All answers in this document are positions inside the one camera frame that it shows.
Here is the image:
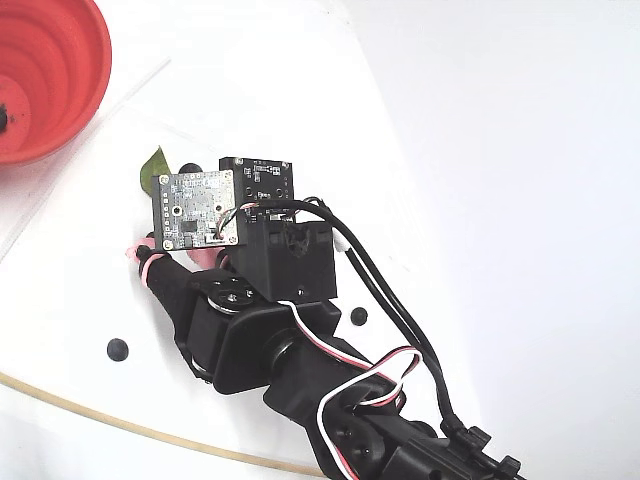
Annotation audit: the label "white red black servo wire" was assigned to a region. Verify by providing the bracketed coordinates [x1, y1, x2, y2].
[276, 299, 426, 480]

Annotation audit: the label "thin multicolour board wires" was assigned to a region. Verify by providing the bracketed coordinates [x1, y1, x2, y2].
[217, 204, 249, 239]

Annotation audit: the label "greenish wrist camera module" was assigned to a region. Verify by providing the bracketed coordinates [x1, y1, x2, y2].
[153, 169, 242, 252]

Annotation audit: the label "white backdrop board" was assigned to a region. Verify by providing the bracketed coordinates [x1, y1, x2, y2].
[344, 0, 640, 480]

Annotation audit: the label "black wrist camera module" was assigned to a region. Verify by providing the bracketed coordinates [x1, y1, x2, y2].
[218, 156, 297, 224]

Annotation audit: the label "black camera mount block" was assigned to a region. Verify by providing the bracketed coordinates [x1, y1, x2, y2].
[234, 215, 339, 304]

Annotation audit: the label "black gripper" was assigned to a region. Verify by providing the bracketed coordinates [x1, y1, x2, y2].
[125, 242, 344, 396]

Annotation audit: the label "large dark green leaf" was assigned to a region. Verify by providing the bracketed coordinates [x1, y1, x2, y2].
[139, 145, 171, 197]

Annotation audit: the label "red collapsible silicone cup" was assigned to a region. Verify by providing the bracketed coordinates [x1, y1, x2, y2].
[0, 0, 113, 165]

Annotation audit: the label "black cable with white tag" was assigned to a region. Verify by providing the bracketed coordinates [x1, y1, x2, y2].
[334, 234, 471, 451]

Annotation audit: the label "thin wooden stick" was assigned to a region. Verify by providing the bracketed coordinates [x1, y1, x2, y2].
[0, 369, 324, 477]

